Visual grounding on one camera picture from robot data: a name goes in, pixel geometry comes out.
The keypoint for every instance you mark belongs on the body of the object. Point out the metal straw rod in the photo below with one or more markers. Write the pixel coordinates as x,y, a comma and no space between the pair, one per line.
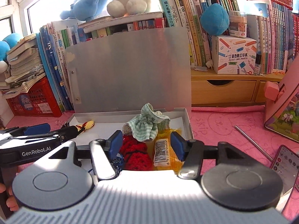
254,143

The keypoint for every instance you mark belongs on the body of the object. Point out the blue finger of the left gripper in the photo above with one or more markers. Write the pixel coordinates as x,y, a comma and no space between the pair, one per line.
28,130

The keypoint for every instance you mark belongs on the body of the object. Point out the blue Doraemon plush left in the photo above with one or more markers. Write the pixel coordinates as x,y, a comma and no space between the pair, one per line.
6,44

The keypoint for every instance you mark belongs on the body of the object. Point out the pink triangular toy house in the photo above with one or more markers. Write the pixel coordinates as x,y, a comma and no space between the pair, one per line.
281,113

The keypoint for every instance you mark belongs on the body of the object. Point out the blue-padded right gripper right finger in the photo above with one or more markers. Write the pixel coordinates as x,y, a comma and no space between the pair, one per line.
191,153

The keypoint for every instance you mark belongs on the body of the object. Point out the person's left hand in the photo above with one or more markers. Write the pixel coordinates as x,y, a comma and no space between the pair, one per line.
11,201

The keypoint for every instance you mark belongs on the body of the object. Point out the red crocheted item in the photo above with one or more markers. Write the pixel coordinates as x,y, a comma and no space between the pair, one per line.
136,157

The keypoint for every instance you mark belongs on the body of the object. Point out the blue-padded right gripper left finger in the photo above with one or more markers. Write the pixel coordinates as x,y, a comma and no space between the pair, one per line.
101,152

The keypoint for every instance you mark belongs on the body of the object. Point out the red plastic crate left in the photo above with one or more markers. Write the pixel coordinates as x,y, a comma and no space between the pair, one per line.
38,101

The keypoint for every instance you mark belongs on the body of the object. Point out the light blue elephant plush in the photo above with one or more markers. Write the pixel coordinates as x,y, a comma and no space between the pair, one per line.
84,10

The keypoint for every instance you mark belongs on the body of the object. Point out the wooden drawer shelf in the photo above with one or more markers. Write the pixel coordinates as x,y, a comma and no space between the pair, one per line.
220,90

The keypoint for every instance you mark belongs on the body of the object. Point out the orange packet with barcode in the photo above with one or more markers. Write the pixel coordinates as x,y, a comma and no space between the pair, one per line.
163,155

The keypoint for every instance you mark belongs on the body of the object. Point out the stack of worn books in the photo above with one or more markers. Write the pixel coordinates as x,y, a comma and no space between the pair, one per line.
25,67

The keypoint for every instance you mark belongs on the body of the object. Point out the yellow red crocheted toy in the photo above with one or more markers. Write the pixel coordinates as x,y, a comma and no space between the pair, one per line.
85,126

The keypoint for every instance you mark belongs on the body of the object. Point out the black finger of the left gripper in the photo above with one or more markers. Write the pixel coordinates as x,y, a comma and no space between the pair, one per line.
65,134

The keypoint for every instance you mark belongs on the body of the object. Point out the blue floral drawstring pouch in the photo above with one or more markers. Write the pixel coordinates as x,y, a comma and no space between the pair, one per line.
117,164

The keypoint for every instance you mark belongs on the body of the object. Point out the silver cardboard box with lid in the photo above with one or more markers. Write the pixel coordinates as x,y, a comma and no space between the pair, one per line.
124,71

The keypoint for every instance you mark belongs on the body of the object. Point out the green striped cloth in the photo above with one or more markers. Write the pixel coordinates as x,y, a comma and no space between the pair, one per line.
145,126

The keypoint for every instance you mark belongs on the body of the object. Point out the red-cased smartphone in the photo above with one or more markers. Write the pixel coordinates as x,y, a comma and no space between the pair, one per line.
285,164

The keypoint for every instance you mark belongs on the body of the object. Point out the row of books on shelf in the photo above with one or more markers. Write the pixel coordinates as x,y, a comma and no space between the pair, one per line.
268,22

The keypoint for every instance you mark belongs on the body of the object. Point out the blue plush ball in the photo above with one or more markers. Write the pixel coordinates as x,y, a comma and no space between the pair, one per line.
215,20

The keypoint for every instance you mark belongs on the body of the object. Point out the row of blue books left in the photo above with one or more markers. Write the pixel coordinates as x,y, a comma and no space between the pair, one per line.
54,68

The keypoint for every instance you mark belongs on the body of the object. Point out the white label printer box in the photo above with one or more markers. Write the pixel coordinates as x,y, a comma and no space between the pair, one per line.
232,55

